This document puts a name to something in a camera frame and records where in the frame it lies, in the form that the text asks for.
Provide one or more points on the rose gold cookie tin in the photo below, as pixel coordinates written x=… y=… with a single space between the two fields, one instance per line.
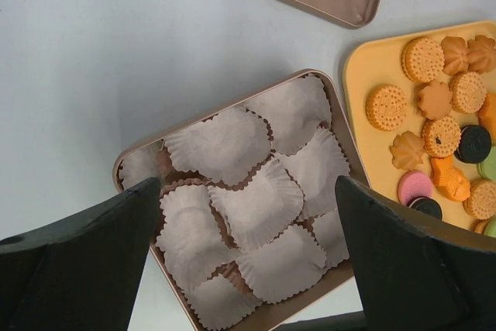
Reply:
x=267 y=316

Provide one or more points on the tan sandwich cookie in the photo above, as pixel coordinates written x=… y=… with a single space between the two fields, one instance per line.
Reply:
x=482 y=201
x=422 y=60
x=469 y=92
x=386 y=107
x=480 y=226

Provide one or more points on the orange fish cookie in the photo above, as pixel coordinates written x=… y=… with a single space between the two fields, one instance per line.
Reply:
x=450 y=181
x=487 y=115

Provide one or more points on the tan sandwich cookie spotted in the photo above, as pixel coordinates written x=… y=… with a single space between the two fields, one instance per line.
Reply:
x=441 y=137

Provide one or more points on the pink sandwich cookie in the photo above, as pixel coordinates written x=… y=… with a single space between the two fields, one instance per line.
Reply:
x=414 y=184

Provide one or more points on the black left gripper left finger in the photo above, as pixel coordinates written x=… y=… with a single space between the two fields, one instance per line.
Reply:
x=81 y=272

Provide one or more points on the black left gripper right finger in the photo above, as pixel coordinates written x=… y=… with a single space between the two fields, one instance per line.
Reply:
x=415 y=272

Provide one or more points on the green macaron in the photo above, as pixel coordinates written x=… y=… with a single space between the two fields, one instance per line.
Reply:
x=487 y=168
x=490 y=228

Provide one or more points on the flower butter cookie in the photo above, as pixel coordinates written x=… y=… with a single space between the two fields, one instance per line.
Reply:
x=434 y=100

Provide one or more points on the swirl butter cookie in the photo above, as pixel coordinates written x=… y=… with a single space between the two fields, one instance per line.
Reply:
x=455 y=52
x=407 y=151
x=481 y=56

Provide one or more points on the black sandwich cookie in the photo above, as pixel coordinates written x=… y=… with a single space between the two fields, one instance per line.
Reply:
x=427 y=206
x=475 y=144

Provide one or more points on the yellow plastic tray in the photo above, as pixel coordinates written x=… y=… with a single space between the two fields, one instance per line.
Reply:
x=379 y=62

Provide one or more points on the white paper cupcake liner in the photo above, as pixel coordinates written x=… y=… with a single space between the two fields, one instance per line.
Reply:
x=224 y=148
x=329 y=234
x=140 y=165
x=264 y=208
x=294 y=111
x=218 y=304
x=191 y=238
x=316 y=167
x=292 y=263

